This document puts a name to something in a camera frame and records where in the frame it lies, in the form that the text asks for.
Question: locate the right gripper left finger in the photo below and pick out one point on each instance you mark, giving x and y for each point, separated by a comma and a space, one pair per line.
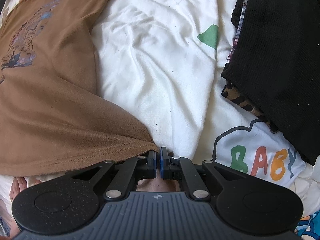
129, 173

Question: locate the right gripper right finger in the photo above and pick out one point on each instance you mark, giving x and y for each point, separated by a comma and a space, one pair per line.
184, 171

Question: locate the brown t-shirt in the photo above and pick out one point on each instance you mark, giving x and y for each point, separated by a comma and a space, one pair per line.
52, 118

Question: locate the black patterned clothes pile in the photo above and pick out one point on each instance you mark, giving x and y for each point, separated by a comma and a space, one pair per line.
273, 68

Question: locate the cream bear print blanket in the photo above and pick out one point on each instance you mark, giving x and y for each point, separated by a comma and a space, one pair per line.
161, 60

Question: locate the colourful teal bag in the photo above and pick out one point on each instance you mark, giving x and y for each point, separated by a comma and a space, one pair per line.
308, 227

